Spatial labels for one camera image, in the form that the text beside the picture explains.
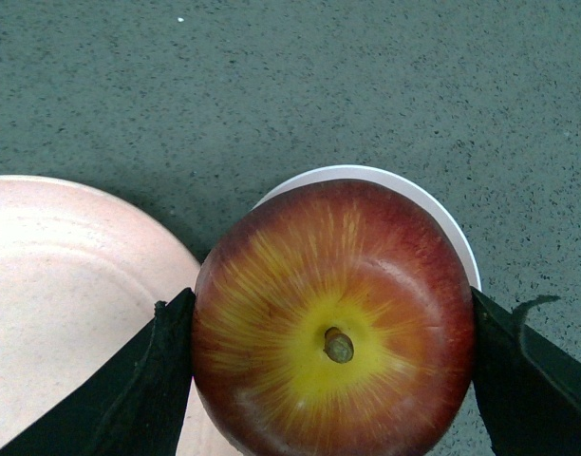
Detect red yellow apple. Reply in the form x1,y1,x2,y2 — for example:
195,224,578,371
192,180,475,455

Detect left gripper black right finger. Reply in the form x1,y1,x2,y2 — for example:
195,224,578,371
472,290,581,455

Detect pink plate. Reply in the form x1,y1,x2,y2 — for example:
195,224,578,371
0,175,234,456

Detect pink bowl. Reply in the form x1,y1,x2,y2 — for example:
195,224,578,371
254,164,482,291

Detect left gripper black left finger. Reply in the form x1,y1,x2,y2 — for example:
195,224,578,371
0,289,195,455

